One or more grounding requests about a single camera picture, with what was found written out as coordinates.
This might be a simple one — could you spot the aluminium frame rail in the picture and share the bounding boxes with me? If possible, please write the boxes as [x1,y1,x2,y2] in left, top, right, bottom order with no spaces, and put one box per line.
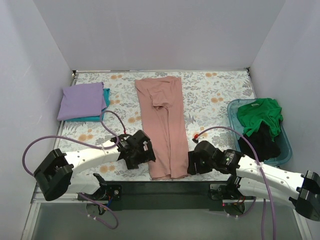
[19,69,313,240]

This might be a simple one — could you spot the blue plastic bin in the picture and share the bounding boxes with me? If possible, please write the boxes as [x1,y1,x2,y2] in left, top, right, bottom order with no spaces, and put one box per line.
[227,98,293,167]

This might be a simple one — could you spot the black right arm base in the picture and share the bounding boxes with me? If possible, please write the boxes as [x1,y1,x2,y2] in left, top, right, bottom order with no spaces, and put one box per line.
[208,175,256,201]

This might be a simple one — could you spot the green t-shirt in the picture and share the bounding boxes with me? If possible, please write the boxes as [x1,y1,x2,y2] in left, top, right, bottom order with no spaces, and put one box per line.
[237,98,284,141]

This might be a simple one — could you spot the pink t-shirt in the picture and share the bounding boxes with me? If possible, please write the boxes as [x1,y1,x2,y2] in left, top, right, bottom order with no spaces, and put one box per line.
[135,76,189,180]

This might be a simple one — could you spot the floral patterned tablecloth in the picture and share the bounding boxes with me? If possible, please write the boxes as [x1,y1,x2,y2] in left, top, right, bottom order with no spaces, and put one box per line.
[49,69,283,182]

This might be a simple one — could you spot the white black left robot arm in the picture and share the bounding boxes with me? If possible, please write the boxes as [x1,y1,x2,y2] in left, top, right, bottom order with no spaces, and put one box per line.
[33,130,156,201]

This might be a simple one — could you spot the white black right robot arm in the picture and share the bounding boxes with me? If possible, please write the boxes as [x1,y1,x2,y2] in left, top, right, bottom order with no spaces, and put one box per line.
[187,141,320,222]

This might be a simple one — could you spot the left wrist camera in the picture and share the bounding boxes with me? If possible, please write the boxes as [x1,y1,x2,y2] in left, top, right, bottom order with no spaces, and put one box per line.
[125,130,152,151]

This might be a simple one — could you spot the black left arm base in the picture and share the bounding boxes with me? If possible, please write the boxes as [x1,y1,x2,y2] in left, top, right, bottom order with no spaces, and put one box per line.
[83,184,123,201]

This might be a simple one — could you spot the black t-shirt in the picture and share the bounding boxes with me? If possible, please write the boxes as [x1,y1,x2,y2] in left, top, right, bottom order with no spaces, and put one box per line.
[244,122,281,162]

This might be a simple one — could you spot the folded teal t-shirt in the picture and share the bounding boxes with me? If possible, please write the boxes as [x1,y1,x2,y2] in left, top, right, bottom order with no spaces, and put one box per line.
[66,88,110,122]

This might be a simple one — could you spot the folded purple t-shirt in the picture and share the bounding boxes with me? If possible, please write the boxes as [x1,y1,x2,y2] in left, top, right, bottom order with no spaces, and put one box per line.
[57,82,107,121]

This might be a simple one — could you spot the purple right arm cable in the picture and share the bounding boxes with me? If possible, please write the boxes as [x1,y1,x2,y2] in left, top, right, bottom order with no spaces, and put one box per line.
[197,126,278,240]

